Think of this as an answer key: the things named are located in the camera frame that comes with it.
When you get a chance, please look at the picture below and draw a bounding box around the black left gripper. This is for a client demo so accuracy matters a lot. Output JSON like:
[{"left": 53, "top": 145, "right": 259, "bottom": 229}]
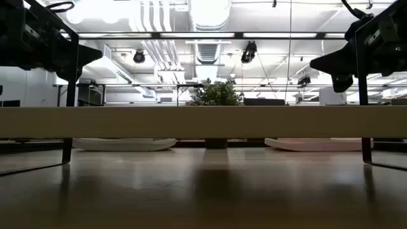
[{"left": 30, "top": 18, "right": 104, "bottom": 82}]

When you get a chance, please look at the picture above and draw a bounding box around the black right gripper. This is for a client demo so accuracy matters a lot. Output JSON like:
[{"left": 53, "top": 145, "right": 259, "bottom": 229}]
[{"left": 310, "top": 12, "right": 394, "bottom": 94}]

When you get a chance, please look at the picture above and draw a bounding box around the pink rubber slide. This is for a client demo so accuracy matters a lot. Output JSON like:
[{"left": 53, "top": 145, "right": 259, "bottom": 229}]
[{"left": 264, "top": 137, "right": 375, "bottom": 152}]

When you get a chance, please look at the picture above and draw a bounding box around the grey rubber slide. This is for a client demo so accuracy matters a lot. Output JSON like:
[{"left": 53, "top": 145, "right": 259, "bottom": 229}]
[{"left": 72, "top": 137, "right": 177, "bottom": 152}]

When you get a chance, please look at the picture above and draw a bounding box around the white cabinet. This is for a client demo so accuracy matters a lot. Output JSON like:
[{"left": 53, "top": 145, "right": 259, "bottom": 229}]
[{"left": 319, "top": 87, "right": 347, "bottom": 106}]

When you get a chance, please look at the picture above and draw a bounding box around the black rack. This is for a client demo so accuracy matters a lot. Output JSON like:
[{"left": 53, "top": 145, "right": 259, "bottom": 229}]
[{"left": 77, "top": 83, "right": 106, "bottom": 107}]

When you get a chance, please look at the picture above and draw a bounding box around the black monitor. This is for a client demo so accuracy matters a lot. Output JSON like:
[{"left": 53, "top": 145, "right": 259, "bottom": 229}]
[{"left": 243, "top": 97, "right": 286, "bottom": 107}]

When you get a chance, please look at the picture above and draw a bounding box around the black crossbar with light strips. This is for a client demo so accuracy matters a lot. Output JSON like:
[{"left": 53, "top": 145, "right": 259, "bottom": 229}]
[{"left": 60, "top": 31, "right": 347, "bottom": 40}]

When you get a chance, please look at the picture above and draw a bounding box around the small green potted plant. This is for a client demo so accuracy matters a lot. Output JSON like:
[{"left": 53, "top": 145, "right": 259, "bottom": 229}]
[{"left": 189, "top": 78, "right": 245, "bottom": 149}]

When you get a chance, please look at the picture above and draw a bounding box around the small black hanging camera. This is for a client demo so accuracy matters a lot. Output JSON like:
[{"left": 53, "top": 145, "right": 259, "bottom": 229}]
[{"left": 297, "top": 74, "right": 312, "bottom": 87}]

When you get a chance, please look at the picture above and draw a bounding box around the round black hanging camera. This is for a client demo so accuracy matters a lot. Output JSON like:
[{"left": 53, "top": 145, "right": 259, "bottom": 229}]
[{"left": 132, "top": 50, "right": 146, "bottom": 64}]

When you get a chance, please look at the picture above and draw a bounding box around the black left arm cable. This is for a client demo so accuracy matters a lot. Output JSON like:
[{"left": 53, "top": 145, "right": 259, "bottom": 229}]
[{"left": 44, "top": 1, "right": 76, "bottom": 14}]

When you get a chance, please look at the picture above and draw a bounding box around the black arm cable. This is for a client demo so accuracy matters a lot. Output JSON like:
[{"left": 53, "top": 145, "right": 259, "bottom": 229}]
[
  {"left": 44, "top": 1, "right": 76, "bottom": 14},
  {"left": 340, "top": 0, "right": 366, "bottom": 19}
]

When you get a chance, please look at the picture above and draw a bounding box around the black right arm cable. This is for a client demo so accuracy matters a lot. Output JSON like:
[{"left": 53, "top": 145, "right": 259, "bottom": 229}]
[{"left": 340, "top": 0, "right": 366, "bottom": 19}]

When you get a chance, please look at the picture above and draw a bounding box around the black metal table frame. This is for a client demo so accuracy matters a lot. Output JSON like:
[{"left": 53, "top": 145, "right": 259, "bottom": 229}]
[{"left": 0, "top": 139, "right": 407, "bottom": 152}]

